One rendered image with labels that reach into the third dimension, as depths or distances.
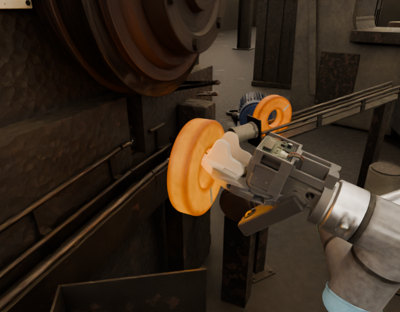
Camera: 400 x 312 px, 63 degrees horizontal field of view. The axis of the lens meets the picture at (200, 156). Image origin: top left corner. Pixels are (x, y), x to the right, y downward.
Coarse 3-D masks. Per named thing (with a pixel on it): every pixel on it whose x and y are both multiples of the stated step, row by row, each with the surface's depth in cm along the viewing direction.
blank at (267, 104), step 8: (272, 96) 112; (280, 96) 113; (264, 104) 110; (272, 104) 112; (280, 104) 113; (288, 104) 115; (256, 112) 111; (264, 112) 111; (280, 112) 116; (288, 112) 116; (264, 120) 112; (280, 120) 117; (288, 120) 118; (264, 128) 114
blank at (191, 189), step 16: (192, 128) 48; (208, 128) 50; (176, 144) 47; (192, 144) 46; (208, 144) 51; (176, 160) 46; (192, 160) 47; (176, 176) 46; (192, 176) 47; (208, 176) 56; (176, 192) 47; (192, 192) 48; (208, 192) 54; (176, 208) 50; (192, 208) 49; (208, 208) 55
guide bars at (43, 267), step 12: (156, 168) 77; (144, 180) 73; (132, 192) 69; (120, 204) 66; (84, 228) 59; (72, 240) 56; (60, 252) 54; (48, 264) 52; (36, 276) 50; (24, 288) 48; (12, 300) 47
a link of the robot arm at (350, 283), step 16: (336, 240) 53; (336, 256) 50; (352, 256) 45; (336, 272) 48; (352, 272) 45; (368, 272) 43; (336, 288) 47; (352, 288) 45; (368, 288) 43; (384, 288) 43; (336, 304) 47; (352, 304) 45; (368, 304) 44; (384, 304) 44
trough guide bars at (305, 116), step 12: (384, 84) 145; (348, 96) 136; (360, 96) 140; (372, 96) 134; (384, 96) 138; (312, 108) 128; (324, 108) 132; (336, 108) 125; (348, 108) 129; (360, 108) 133; (300, 120) 118; (312, 120) 121; (264, 132) 112; (276, 132) 115
